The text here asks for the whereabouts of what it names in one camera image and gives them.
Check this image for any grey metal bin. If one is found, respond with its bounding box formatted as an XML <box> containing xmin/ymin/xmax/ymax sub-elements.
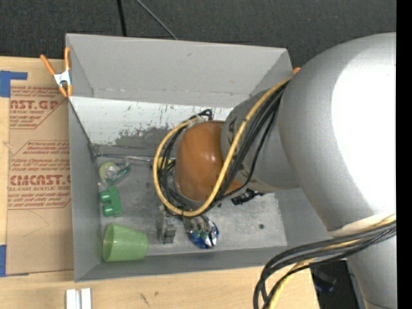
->
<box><xmin>65</xmin><ymin>33</ymin><xmax>334</xmax><ymax>283</ymax></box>

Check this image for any brown cardboard board red print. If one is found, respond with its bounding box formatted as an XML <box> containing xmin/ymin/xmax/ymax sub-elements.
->
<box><xmin>0</xmin><ymin>55</ymin><xmax>75</xmax><ymax>277</ymax></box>

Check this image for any green plastic cup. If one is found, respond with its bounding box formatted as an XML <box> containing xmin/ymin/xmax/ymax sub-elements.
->
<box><xmin>102</xmin><ymin>222</ymin><xmax>149</xmax><ymax>263</ymax></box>

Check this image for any shiny blue foil packet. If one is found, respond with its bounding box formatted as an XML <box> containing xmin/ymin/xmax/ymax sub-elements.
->
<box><xmin>185</xmin><ymin>217</ymin><xmax>221</xmax><ymax>250</ymax></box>

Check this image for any black cylinder on white bracket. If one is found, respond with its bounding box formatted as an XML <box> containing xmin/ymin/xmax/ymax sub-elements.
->
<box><xmin>230</xmin><ymin>188</ymin><xmax>260</xmax><ymax>206</ymax></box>

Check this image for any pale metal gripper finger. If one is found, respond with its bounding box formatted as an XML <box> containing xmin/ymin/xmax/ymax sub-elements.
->
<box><xmin>156</xmin><ymin>204</ymin><xmax>166</xmax><ymax>241</ymax></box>
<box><xmin>163</xmin><ymin>216</ymin><xmax>178</xmax><ymax>245</ymax></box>

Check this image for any clear green tape dispenser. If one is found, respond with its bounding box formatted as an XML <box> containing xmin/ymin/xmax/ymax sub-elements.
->
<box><xmin>98</xmin><ymin>160</ymin><xmax>131</xmax><ymax>187</ymax></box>

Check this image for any green toy binoculars block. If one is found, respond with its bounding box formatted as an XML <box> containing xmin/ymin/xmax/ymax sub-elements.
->
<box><xmin>98</xmin><ymin>185</ymin><xmax>124</xmax><ymax>218</ymax></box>

